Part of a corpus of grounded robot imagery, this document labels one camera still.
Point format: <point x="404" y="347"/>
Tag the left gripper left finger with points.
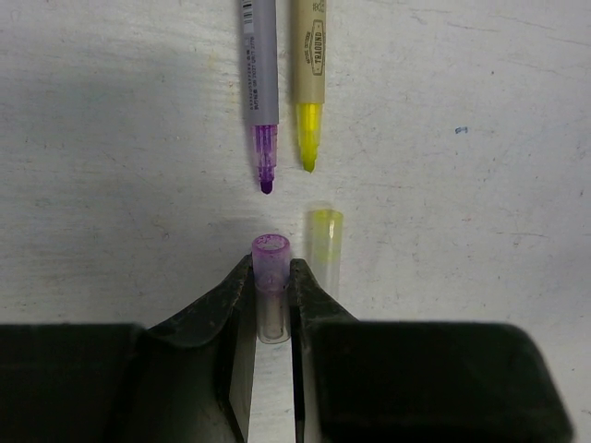
<point x="186" y="379"/>

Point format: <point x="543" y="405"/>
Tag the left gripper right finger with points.
<point x="415" y="381"/>

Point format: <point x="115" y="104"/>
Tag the purple pen cap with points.
<point x="271" y="254"/>

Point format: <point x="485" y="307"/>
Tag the yellow pen cap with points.
<point x="323" y="245"/>

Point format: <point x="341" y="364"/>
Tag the yellow highlighter pen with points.
<point x="310" y="53"/>

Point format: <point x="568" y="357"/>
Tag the purple highlighter pen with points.
<point x="260" y="61"/>

